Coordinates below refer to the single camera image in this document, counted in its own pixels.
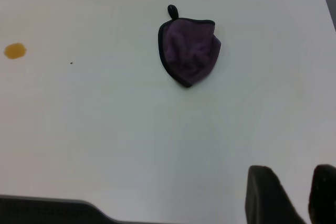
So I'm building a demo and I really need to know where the orange liquid spill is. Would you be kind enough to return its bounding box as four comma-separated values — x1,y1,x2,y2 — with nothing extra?
3,42,27,60

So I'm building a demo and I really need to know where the purple cloth with black trim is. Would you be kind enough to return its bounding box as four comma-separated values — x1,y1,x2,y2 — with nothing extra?
157,4,222,89

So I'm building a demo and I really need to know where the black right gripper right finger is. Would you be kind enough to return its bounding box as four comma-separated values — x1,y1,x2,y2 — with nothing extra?
308,164,336,224

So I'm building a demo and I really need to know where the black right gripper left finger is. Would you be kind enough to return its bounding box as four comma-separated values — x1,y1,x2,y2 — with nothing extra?
245,165,308,224

